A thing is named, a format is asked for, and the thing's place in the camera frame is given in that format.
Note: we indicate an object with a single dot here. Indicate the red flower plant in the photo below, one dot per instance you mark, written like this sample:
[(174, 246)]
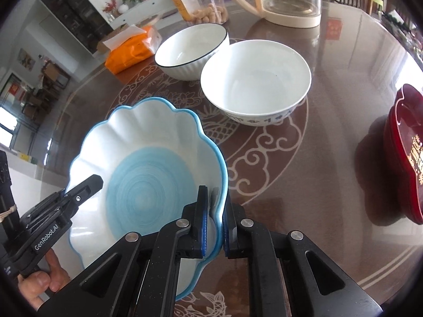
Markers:
[(109, 6)]

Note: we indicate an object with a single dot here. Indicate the wooden dining chair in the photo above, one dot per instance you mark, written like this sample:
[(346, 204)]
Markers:
[(49, 86)]

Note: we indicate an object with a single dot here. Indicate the red flower-shaped plate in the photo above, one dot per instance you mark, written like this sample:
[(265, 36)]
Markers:
[(391, 158), (387, 145), (413, 152)]

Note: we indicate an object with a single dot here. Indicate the round white vase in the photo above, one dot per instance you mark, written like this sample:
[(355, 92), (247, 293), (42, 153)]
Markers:
[(123, 8)]

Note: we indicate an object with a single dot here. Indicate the framed wall picture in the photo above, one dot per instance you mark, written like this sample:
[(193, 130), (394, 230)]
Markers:
[(26, 58)]

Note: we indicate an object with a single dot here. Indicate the glass electric kettle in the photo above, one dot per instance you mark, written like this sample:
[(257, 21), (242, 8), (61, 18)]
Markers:
[(290, 6)]

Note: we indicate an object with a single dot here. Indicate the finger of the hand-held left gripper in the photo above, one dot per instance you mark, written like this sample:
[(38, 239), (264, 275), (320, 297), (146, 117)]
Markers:
[(84, 190)]

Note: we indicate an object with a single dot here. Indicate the orange tissue pack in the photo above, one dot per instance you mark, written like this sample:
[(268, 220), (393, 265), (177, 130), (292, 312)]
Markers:
[(129, 54)]

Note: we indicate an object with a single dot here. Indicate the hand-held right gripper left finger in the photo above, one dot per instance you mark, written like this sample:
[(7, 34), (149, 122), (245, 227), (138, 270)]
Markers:
[(204, 228)]

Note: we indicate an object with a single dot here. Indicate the person's left hand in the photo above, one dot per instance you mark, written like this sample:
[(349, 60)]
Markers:
[(39, 284)]

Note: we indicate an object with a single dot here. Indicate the blue scalloped ceramic bowl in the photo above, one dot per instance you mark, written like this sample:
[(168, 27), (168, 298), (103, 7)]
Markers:
[(148, 171)]

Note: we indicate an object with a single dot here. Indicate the white TV cabinet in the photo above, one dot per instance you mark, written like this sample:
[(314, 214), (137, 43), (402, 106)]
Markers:
[(145, 10)]

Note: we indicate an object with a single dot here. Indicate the white bowl black rim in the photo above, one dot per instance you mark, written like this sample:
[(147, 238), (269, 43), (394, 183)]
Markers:
[(191, 49)]

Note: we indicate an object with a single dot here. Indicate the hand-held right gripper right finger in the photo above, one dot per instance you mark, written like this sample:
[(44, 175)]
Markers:
[(226, 234)]

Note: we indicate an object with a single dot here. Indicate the white bowl blue pattern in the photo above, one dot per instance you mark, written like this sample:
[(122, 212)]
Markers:
[(254, 82)]

